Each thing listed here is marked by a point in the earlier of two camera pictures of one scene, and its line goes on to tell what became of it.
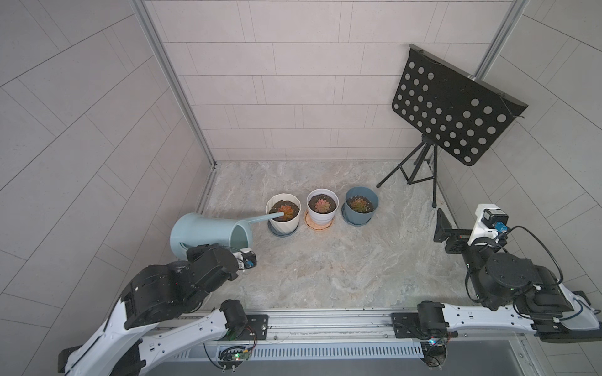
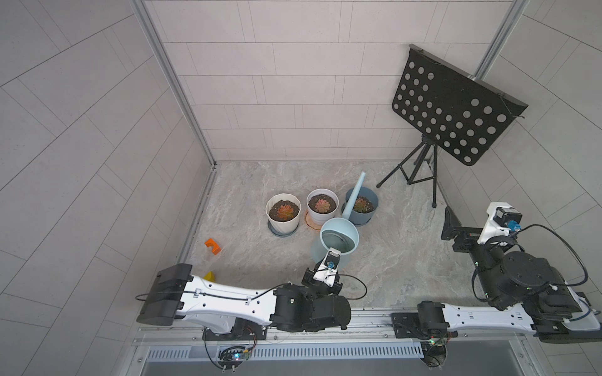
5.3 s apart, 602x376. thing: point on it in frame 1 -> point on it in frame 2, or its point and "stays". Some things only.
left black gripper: [197, 251] -> [308, 278]
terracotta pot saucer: [317, 227] stays
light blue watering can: [190, 229] -> [340, 233]
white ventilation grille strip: [316, 351] stays
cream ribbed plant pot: [284, 203] stays
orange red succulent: [288, 211] stays
